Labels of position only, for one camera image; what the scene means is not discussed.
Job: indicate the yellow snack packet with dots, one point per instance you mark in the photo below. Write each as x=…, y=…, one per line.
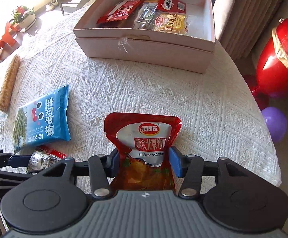
x=170, y=21

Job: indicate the beige ribbed sofa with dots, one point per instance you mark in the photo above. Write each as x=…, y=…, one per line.
x=245, y=10

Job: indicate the long bread stick packet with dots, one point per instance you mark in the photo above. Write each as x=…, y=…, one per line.
x=8, y=84

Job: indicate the small red picture snack packet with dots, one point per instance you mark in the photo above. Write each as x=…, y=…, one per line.
x=41, y=158

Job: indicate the pale pink cardboard box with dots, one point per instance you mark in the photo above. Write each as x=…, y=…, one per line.
x=101, y=31

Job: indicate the potted flowers in white pot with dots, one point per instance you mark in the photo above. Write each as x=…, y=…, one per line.
x=26, y=19

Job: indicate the dark red balloon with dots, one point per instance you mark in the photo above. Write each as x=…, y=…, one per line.
x=257, y=96

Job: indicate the blue seaweed snack packet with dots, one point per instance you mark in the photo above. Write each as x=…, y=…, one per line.
x=47, y=119

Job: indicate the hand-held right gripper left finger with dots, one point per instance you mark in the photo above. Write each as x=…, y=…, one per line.
x=116, y=163

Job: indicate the white slippers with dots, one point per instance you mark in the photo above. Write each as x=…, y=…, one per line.
x=51, y=6

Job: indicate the clear plastic snack packet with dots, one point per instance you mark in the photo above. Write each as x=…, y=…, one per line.
x=145, y=17

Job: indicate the large red white-print snack packet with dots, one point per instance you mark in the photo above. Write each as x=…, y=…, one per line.
x=119, y=11

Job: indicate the white textured tablecloth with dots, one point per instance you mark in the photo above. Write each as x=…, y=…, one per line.
x=146, y=91

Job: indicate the red silver snack pouch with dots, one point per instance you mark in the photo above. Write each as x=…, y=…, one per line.
x=144, y=133
x=168, y=3

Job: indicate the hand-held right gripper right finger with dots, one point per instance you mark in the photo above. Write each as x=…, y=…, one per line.
x=175, y=162

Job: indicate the orange plastic chair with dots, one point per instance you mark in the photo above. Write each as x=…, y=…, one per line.
x=4, y=39

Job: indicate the purple balloon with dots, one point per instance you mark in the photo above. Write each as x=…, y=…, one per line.
x=274, y=124

